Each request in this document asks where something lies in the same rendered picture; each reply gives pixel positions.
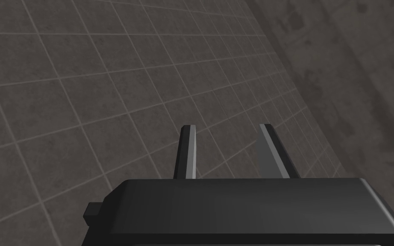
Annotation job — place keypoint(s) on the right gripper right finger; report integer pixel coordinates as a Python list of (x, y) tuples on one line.
[(273, 155)]

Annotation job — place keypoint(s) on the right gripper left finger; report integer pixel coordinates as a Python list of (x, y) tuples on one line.
[(186, 153)]

